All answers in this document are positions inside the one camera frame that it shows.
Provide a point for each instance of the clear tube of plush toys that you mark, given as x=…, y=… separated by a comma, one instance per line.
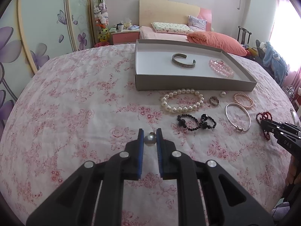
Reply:
x=101, y=18

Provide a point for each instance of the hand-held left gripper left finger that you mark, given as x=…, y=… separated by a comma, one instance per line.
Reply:
x=141, y=143

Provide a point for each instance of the small white pearl earring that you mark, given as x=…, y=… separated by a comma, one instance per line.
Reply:
x=222, y=94

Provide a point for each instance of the grey pearl earring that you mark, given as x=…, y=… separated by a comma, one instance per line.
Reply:
x=150, y=139

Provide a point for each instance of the folded orange duvet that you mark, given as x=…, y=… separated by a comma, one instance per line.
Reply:
x=216, y=41

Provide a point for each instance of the blue plush robe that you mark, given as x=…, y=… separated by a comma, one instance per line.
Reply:
x=274, y=61

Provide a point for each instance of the thin silver bangle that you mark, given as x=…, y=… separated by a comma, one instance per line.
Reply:
x=229, y=116

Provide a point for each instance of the cream and pink headboard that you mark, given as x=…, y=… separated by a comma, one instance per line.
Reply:
x=164, y=11

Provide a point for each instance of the purple patterned pillow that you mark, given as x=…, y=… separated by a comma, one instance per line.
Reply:
x=197, y=23

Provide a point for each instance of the bin with red bag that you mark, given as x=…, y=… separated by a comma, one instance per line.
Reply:
x=101, y=44

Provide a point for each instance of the person's right hand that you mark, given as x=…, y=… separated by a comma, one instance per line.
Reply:
x=292, y=170

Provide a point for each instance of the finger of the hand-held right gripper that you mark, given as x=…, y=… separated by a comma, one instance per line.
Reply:
x=291, y=127
x=270, y=126

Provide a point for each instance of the floral print pillow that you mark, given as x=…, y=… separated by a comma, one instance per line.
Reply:
x=170, y=27

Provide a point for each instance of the pink curtain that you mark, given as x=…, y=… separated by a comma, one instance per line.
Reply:
x=285, y=28

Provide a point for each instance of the pink and cream nightstand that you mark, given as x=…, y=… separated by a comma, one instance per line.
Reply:
x=124, y=37

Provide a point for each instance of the dark wooden chair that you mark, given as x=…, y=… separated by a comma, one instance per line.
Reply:
x=243, y=34

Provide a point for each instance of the flower-printed sliding wardrobe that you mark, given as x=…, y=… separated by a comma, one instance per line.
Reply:
x=42, y=28

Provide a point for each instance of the grey cardboard box tray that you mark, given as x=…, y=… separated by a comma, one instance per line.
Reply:
x=160, y=63

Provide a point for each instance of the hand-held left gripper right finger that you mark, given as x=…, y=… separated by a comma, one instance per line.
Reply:
x=159, y=146

